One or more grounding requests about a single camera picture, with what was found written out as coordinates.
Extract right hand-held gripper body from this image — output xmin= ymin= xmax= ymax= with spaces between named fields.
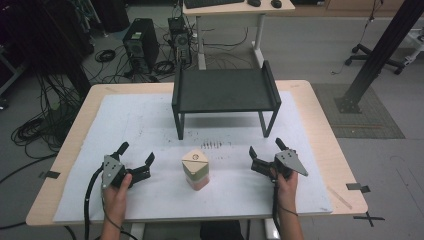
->
xmin=270 ymin=148 xmax=309 ymax=183

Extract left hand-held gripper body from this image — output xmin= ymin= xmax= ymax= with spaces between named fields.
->
xmin=100 ymin=154 xmax=135 ymax=191

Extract triangular beige green orange container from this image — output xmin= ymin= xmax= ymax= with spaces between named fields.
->
xmin=181 ymin=148 xmax=211 ymax=192

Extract black metal shelf rack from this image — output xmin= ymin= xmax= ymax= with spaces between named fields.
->
xmin=171 ymin=59 xmax=283 ymax=141

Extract person's left hand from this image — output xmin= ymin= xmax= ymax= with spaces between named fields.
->
xmin=101 ymin=173 xmax=133 ymax=219

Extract person's right hand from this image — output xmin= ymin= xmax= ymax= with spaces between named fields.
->
xmin=275 ymin=170 xmax=300 ymax=215

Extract white table mat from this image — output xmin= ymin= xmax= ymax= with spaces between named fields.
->
xmin=53 ymin=91 xmax=334 ymax=224

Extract black tape strip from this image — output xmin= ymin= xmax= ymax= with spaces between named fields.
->
xmin=345 ymin=182 xmax=372 ymax=194
xmin=38 ymin=170 xmax=62 ymax=180

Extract person's dark-clothed legs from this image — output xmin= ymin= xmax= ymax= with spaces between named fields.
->
xmin=199 ymin=220 xmax=246 ymax=240

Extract grey floor mat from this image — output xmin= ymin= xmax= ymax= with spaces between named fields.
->
xmin=311 ymin=83 xmax=406 ymax=140

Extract black tape cross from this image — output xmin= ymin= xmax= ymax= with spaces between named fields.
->
xmin=353 ymin=211 xmax=386 ymax=228

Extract large black computer tower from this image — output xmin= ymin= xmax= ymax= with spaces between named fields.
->
xmin=122 ymin=18 xmax=160 ymax=75

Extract small black computer tower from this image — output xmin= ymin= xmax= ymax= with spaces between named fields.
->
xmin=167 ymin=16 xmax=193 ymax=66

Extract black office chair base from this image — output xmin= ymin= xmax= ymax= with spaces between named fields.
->
xmin=344 ymin=43 xmax=406 ymax=76

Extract black metal column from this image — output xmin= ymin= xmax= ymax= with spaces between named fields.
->
xmin=334 ymin=0 xmax=424 ymax=114

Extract white-legged wooden desk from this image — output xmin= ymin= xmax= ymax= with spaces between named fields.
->
xmin=182 ymin=0 xmax=297 ymax=71

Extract black keyboard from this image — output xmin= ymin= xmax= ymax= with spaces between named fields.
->
xmin=183 ymin=0 xmax=245 ymax=10

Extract white stand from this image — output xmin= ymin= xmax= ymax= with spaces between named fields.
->
xmin=402 ymin=28 xmax=424 ymax=68

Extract left hand-held gripper cable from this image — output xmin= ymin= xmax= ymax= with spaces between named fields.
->
xmin=83 ymin=164 xmax=105 ymax=240

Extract hand-held gripper cable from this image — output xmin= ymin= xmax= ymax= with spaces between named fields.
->
xmin=83 ymin=164 xmax=105 ymax=240
xmin=271 ymin=179 xmax=283 ymax=235

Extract right hand-held gripper cable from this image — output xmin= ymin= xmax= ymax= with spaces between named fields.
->
xmin=271 ymin=179 xmax=283 ymax=235

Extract bundle of black floor cables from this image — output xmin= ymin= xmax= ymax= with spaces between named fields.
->
xmin=9 ymin=71 xmax=86 ymax=160

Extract long black floor cable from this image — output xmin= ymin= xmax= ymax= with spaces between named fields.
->
xmin=0 ymin=152 xmax=59 ymax=185

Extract coiled black cable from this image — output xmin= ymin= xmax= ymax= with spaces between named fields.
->
xmin=94 ymin=49 xmax=117 ymax=64
xmin=153 ymin=59 xmax=176 ymax=76

